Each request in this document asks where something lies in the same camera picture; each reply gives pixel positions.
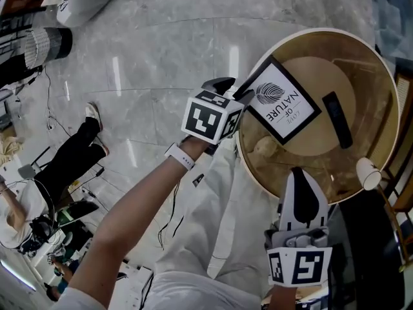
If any pleated white black cylinder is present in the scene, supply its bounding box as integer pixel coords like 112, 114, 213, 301
24, 26, 74, 70

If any black remote control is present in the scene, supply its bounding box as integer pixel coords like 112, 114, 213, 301
321, 91, 354, 150

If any wooden chair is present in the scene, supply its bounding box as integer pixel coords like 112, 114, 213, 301
376, 58, 413, 273

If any person's white clothing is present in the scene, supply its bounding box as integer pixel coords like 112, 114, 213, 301
51, 137, 281, 310

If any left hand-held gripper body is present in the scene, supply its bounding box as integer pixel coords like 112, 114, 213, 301
180, 88, 245, 156

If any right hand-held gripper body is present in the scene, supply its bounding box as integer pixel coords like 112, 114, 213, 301
264, 226, 334, 287

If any black green seat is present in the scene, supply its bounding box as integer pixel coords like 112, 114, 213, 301
56, 200, 100, 229

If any black cable bundle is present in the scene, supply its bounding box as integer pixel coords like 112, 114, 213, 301
157, 179, 185, 252

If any plastic-wrapped glass tank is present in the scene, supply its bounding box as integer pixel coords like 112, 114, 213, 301
370, 0, 413, 61

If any person's beige shoe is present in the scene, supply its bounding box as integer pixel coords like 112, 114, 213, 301
254, 135, 279, 157

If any white wristband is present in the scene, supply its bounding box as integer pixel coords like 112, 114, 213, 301
164, 142, 196, 171

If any black metal rack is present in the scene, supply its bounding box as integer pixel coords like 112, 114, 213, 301
0, 10, 36, 61

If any white cup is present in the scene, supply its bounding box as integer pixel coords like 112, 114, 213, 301
356, 156, 383, 192

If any black floor cable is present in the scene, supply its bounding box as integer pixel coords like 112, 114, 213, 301
44, 68, 72, 136

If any beige cloth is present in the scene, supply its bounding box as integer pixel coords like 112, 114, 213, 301
0, 134, 26, 165

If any person's left forearm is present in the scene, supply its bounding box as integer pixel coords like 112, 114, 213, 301
69, 136, 210, 303

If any grey black chair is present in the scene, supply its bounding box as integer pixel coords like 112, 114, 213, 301
17, 145, 53, 181

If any black framed nature print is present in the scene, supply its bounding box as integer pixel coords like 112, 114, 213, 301
232, 55, 323, 146

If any round glass side table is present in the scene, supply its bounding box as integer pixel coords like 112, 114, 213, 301
235, 27, 401, 206

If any black glass cabinet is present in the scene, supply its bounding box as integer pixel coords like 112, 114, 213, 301
328, 189, 413, 310

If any person's right forearm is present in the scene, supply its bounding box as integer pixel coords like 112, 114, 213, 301
270, 284, 299, 310

